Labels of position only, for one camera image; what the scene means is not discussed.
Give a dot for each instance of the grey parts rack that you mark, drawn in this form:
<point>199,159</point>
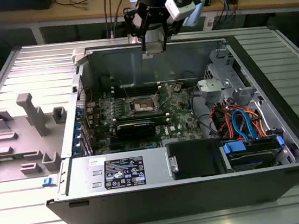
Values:
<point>20,149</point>

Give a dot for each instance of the silver CPU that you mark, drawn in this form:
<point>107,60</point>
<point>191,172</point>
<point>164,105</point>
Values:
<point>155,48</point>

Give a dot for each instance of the thin metal locking lever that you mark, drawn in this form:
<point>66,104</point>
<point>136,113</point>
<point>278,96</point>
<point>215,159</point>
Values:
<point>163,95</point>
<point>125,91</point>

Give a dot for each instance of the small white sticker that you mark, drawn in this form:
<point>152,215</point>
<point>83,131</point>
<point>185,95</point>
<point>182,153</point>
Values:
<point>94,161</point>

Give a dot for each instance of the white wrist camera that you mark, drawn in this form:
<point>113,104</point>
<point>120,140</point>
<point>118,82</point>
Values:
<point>180,4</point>

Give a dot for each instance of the blue expansion slot clips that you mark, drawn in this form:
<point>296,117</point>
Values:
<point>76,129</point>

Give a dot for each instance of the black drive bay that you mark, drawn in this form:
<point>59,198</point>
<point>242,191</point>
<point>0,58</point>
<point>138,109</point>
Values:
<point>193,158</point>

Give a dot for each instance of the black graphics card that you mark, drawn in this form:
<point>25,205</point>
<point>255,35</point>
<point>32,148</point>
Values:
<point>135,130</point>

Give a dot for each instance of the wooden desk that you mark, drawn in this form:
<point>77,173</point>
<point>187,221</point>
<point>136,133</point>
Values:
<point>261,2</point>

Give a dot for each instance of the black open PC case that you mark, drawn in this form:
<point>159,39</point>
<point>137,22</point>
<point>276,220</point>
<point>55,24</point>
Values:
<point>149,202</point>

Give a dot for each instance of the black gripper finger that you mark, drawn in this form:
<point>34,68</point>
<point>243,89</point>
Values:
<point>134,21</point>
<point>164,20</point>

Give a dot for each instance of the black power supply label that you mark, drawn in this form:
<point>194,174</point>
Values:
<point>124,172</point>

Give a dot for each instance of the green RAM stick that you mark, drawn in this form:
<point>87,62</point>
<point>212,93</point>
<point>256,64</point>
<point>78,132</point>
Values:
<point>161,119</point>

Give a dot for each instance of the hard disk in blue carrier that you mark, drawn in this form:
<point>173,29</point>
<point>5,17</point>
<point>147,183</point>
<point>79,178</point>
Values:
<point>234,148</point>

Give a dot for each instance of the black RAM slot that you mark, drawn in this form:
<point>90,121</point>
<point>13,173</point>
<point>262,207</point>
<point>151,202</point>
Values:
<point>135,85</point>
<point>136,89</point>

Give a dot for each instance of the green motherboard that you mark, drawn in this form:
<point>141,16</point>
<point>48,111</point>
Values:
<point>177,114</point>

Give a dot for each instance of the CPU socket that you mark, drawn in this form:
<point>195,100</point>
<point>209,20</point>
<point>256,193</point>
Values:
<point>142,106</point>

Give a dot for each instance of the silver power supply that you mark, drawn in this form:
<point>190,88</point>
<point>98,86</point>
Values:
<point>86,177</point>

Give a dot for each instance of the silver bay latch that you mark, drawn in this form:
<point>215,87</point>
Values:
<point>173,164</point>

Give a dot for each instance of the silver metal drive cage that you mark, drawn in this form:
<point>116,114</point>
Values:
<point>231,85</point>

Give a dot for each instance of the small black box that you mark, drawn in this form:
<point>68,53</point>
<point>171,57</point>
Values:
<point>233,0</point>

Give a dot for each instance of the round coin battery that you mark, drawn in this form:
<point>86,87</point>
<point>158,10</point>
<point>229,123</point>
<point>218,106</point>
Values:
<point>177,88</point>

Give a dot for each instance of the silver pale blue robot arm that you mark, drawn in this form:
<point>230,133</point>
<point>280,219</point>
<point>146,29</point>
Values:
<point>193,16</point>

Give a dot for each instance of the small blue clip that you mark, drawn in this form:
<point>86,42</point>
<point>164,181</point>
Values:
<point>49,181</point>

